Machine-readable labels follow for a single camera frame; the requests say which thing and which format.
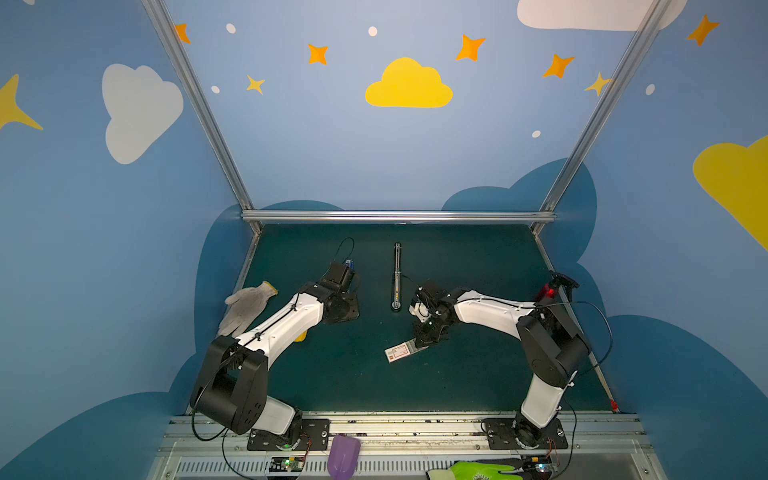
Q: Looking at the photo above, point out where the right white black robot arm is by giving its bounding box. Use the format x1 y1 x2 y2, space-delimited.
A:
409 283 592 434

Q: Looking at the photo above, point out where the aluminium frame right post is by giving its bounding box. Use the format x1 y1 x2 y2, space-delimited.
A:
539 0 672 222

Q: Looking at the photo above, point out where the red white staple box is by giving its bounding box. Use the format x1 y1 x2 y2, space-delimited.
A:
385 339 425 363

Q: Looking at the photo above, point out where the black stapler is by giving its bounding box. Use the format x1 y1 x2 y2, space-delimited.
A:
391 242 402 312

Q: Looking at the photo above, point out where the left green circuit board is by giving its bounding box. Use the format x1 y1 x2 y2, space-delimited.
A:
268 456 305 473

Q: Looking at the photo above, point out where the red spray bottle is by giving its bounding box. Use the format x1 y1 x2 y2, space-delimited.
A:
534 270 580 304

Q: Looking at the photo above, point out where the green circuit board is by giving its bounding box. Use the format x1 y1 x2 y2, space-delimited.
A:
520 456 555 479
268 456 305 473

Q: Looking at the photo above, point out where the white knit work glove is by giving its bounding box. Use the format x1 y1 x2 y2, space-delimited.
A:
217 281 278 337

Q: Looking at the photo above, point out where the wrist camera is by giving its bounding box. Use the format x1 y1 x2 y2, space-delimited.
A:
319 262 355 292
416 280 448 310

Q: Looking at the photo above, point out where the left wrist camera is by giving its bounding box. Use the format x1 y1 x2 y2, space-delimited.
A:
319 262 355 292

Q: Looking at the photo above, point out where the aluminium frame rear crossbar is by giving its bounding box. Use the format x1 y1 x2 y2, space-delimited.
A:
241 210 556 224

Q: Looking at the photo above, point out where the aluminium frame post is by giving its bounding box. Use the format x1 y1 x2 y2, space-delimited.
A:
539 0 672 222
141 0 253 214

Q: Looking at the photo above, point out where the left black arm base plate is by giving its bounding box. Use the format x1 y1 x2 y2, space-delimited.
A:
247 418 330 452

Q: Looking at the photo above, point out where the aluminium frame left post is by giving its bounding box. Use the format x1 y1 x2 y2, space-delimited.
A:
141 0 253 214

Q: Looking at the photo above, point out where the right green circuit board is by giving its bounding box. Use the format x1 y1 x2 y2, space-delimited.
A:
520 456 555 479

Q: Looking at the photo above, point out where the aluminium front rail bed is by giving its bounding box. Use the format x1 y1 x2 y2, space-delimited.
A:
148 411 666 479

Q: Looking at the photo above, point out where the green work glove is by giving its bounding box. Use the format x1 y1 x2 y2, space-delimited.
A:
426 461 523 480

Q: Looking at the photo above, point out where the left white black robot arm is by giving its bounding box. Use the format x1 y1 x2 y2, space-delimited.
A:
190 281 360 445

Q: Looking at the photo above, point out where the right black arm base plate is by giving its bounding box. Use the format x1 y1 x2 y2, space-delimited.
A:
481 415 568 450

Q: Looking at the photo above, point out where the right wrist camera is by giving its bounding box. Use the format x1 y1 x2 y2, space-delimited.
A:
416 280 448 310

